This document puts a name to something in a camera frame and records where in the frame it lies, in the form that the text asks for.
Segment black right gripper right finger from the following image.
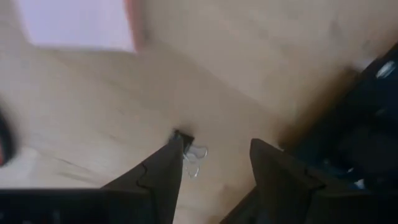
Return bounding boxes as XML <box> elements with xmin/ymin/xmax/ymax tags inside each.
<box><xmin>219</xmin><ymin>138</ymin><xmax>327</xmax><ymax>224</ymax></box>

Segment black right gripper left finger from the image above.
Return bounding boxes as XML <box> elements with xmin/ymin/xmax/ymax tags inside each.
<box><xmin>101</xmin><ymin>138</ymin><xmax>187</xmax><ymax>224</ymax></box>

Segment small black binder clip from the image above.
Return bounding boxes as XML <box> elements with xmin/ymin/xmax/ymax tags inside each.
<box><xmin>170</xmin><ymin>129</ymin><xmax>208</xmax><ymax>179</ymax></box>

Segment red and black scissors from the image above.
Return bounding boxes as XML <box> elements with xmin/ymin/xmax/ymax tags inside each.
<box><xmin>0</xmin><ymin>104</ymin><xmax>18</xmax><ymax>167</ymax></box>

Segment pink sticky note pad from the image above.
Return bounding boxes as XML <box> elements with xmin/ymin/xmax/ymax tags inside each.
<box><xmin>17</xmin><ymin>0</ymin><xmax>147</xmax><ymax>53</ymax></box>

